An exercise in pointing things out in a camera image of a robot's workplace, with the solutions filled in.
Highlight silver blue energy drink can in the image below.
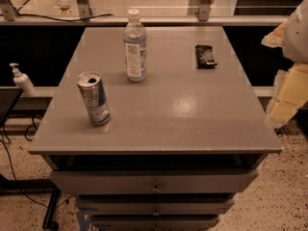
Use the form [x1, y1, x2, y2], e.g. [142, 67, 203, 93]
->
[77, 71, 110, 126]

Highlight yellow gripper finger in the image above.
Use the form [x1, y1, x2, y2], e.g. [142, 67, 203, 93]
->
[266, 63, 308, 129]
[261, 22, 286, 48]

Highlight clear plastic water bottle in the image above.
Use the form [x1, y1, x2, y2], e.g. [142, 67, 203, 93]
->
[123, 9, 146, 82]

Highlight black desk leg frame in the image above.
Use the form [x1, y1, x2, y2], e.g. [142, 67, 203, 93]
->
[0, 88, 60, 231]

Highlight white pump dispenser bottle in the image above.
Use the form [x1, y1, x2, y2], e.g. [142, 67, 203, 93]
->
[10, 63, 36, 96]

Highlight black chocolate rxbar wrapper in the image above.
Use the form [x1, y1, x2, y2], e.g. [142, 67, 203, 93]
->
[195, 44, 217, 69]

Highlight metal railing posts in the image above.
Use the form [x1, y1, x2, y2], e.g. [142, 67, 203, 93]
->
[0, 0, 213, 21]

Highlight black cable on ledge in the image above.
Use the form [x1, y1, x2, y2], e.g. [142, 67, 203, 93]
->
[13, 12, 115, 22]

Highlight grey drawer cabinet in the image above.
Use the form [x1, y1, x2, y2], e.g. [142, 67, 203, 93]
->
[30, 27, 281, 231]

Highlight black floor cable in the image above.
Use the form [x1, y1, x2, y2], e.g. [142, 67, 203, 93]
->
[0, 114, 70, 210]

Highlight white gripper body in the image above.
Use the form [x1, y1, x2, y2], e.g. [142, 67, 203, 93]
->
[282, 0, 308, 63]

